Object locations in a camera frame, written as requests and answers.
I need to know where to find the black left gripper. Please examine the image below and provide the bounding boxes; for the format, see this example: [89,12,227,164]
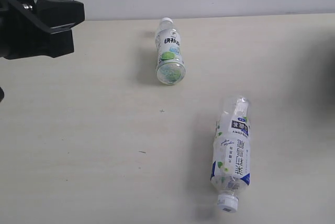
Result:
[1,0,85,59]

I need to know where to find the green lime label bottle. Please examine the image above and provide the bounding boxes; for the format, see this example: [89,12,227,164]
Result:
[155,17,186,85]

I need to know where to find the clear bottle blue white label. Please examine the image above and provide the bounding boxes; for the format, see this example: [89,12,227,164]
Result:
[210,96,251,213]

